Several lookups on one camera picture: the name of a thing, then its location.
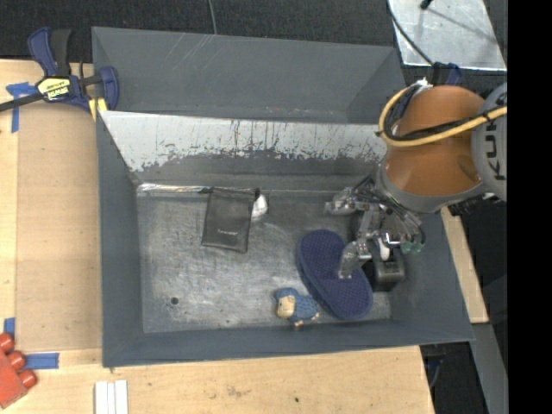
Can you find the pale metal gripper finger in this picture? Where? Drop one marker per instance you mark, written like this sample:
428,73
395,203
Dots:
343,203
353,257

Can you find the dark blue slipper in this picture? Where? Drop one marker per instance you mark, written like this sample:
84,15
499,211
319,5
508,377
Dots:
323,257

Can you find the blue toy sheep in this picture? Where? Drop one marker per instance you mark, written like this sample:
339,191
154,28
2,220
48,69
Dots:
297,306

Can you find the small white object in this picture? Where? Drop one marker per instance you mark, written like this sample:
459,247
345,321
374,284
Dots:
260,207

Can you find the black cloth pouch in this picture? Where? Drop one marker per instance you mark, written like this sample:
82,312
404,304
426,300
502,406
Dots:
227,222

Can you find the grey metal bin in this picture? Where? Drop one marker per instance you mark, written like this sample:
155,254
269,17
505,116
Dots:
215,283

